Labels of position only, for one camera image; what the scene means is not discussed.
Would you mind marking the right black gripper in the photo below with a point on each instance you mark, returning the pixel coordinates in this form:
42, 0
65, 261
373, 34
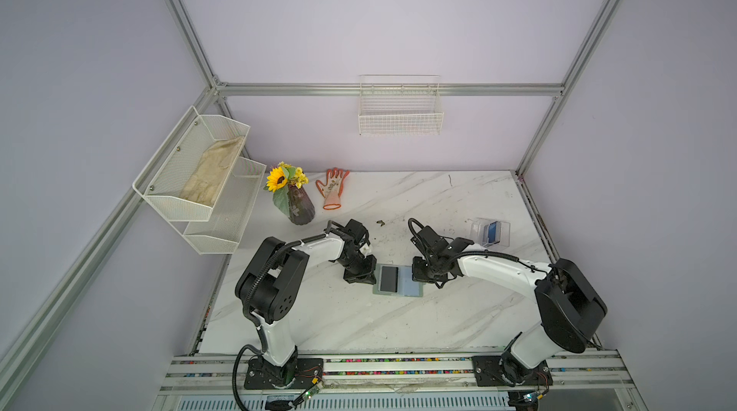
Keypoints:
416, 277

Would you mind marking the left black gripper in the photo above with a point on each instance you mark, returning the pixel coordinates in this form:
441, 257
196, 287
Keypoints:
366, 277

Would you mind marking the thin dark credit card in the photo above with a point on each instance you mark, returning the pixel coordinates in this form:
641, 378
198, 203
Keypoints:
389, 278

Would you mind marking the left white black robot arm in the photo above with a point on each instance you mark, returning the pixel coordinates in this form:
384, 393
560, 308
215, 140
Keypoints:
268, 288

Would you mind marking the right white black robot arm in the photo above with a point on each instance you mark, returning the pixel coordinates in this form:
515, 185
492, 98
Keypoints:
570, 309

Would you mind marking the clear acrylic card box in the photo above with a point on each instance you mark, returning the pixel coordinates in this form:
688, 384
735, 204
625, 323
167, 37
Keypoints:
478, 231

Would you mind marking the stack of assorted cards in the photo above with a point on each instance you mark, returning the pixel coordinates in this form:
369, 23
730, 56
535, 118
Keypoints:
493, 233

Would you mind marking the dark glass vase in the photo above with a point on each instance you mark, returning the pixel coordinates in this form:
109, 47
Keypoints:
301, 210

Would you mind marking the orange white work glove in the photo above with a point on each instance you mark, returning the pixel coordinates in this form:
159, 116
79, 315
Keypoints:
331, 188

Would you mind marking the yellow sunflower bouquet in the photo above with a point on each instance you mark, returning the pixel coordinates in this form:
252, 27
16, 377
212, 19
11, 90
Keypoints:
285, 182

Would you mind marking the lower white mesh shelf basket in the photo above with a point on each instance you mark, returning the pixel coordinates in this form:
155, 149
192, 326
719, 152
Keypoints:
223, 232

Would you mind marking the white mesh shelf basket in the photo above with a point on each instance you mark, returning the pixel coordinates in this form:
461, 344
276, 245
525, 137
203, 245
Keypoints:
223, 232
159, 184

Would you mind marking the beige cloth glove in basket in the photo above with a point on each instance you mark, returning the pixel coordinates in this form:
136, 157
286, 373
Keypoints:
209, 177

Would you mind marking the upper white mesh shelf basket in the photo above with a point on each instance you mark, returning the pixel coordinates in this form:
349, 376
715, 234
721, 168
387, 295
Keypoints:
159, 184

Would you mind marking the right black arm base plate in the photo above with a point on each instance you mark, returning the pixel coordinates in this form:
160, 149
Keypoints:
500, 370

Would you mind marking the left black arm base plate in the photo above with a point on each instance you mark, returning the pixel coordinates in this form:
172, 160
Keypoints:
297, 373

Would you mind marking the white wire wall basket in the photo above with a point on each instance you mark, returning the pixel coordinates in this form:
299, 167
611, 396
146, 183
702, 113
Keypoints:
399, 105

